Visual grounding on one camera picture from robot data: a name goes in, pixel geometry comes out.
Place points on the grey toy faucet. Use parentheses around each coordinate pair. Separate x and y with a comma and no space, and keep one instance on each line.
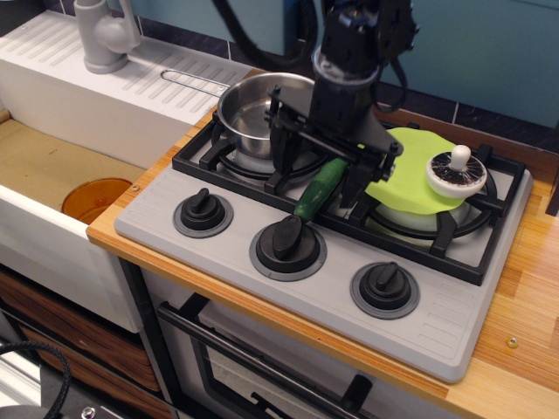
(106,39)

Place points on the black burner grate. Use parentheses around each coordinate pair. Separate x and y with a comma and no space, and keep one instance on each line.
(214,161)
(464,242)

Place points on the light green plate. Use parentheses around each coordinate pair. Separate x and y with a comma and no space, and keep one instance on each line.
(407,189)

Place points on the black left burner grate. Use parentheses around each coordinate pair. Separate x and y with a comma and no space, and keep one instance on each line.
(214,161)

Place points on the black left stove knob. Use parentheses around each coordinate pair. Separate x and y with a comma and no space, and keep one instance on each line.
(202,215)

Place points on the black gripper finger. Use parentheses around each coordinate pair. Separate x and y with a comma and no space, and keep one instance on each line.
(286,147)
(367,169)

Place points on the white toy sink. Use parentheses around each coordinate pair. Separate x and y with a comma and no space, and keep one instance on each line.
(62,125)

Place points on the wooden drawer front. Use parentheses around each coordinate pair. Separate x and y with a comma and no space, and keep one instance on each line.
(105,359)

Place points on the black right burner grate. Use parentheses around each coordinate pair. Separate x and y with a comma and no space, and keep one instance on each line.
(464,242)

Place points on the white toy mushroom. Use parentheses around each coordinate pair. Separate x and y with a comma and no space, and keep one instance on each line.
(456,174)

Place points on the grey toy stove top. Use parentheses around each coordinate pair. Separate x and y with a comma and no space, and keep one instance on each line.
(438,337)

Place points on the oven door with black handle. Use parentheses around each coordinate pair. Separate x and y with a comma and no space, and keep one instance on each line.
(252,372)

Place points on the black stove knob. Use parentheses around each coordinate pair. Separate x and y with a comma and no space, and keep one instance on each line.
(288,250)
(385,291)
(202,215)

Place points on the green toy pickle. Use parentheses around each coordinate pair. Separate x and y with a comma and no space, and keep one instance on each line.
(319,189)

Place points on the black right stove knob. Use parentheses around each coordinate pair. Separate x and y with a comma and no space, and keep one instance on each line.
(385,291)

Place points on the orange plastic cup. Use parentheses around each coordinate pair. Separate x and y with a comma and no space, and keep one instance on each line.
(90,199)

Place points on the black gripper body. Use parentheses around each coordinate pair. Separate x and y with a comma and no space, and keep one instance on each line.
(340,118)

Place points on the black middle stove knob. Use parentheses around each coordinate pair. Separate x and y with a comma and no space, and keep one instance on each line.
(288,250)

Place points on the stainless steel pot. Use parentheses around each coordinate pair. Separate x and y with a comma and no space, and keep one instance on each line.
(243,107)

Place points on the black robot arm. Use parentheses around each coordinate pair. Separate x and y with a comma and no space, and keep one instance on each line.
(387,26)

